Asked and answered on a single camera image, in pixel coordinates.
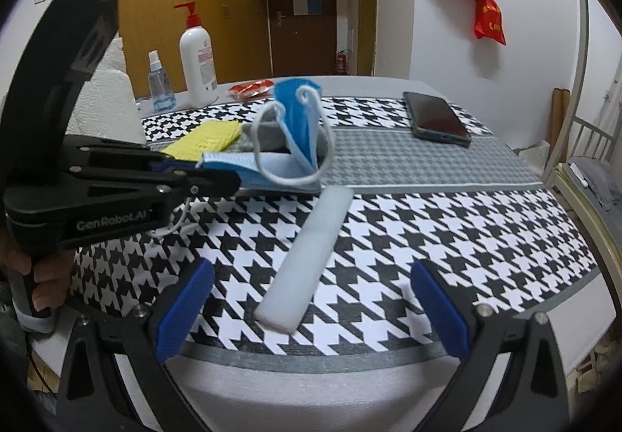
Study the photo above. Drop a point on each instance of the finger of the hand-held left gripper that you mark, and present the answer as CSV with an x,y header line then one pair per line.
x,y
204,181
121,157

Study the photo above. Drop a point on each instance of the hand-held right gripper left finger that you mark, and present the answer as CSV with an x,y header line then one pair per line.
x,y
184,310

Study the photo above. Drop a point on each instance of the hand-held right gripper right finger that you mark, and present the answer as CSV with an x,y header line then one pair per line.
x,y
440,310

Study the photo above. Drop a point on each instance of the yellow cloth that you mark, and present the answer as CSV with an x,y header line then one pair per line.
x,y
209,138

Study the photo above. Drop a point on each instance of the white foam box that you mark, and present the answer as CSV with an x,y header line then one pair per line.
x,y
111,101

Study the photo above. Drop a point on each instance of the blue face mask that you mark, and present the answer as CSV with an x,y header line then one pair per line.
x,y
291,111
277,169

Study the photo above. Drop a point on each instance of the grey cloth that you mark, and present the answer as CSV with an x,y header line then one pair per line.
x,y
267,138

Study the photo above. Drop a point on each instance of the white foam strip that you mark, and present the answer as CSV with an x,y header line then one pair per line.
x,y
306,257

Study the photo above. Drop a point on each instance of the person's left hand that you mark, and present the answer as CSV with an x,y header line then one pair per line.
x,y
48,271

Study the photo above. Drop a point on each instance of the clear spray bottle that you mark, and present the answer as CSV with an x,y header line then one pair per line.
x,y
161,87

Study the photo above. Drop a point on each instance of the houndstooth blanket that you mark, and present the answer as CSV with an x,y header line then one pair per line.
x,y
437,228

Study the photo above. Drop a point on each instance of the red packet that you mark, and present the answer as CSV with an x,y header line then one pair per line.
x,y
250,89

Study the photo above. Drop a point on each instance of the white pump bottle red top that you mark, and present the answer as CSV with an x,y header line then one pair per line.
x,y
198,62

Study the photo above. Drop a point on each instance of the dark brown door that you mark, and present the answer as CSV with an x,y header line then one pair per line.
x,y
301,43

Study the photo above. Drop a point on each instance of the red fire extinguisher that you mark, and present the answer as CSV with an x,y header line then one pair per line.
x,y
342,62

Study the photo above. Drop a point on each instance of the black smartphone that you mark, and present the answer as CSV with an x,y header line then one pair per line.
x,y
437,116

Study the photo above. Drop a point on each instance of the grey folded blanket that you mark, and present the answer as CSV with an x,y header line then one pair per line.
x,y
595,184

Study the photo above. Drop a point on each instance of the blue paper notice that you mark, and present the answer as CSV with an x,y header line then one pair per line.
x,y
307,6

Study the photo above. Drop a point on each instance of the metal bunk bed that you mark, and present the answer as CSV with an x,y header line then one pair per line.
x,y
580,72

